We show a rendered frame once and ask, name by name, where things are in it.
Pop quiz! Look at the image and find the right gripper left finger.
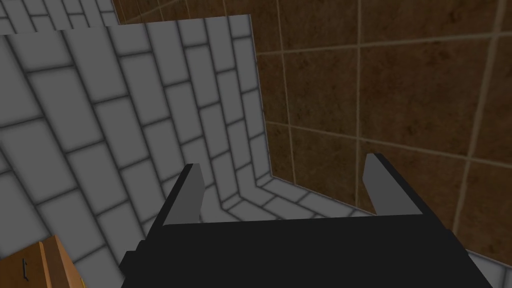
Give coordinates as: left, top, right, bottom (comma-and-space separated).
148, 162, 206, 240

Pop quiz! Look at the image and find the brown wooden cupboard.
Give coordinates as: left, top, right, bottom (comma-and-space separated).
0, 234, 87, 288

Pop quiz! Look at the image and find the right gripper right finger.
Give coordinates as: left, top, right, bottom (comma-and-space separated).
362, 152, 448, 231

